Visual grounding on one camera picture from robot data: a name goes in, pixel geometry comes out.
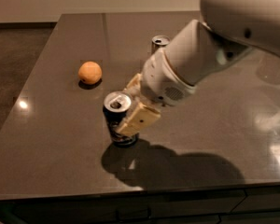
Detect dark cabinet drawers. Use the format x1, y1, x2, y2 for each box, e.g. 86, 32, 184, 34
0, 186, 280, 224

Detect orange fruit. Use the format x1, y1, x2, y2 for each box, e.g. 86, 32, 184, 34
78, 62, 103, 85

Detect dark blue pepsi can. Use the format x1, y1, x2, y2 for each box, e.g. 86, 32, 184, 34
103, 91, 138, 147

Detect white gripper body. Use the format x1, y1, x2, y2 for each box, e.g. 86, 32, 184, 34
140, 49, 195, 106

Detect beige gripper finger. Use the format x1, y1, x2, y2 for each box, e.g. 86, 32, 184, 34
124, 73, 142, 95
116, 102, 161, 137

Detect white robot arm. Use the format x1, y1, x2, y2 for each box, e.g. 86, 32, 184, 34
116, 0, 280, 136

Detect silver blue energy drink can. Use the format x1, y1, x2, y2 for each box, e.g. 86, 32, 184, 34
151, 35, 171, 53

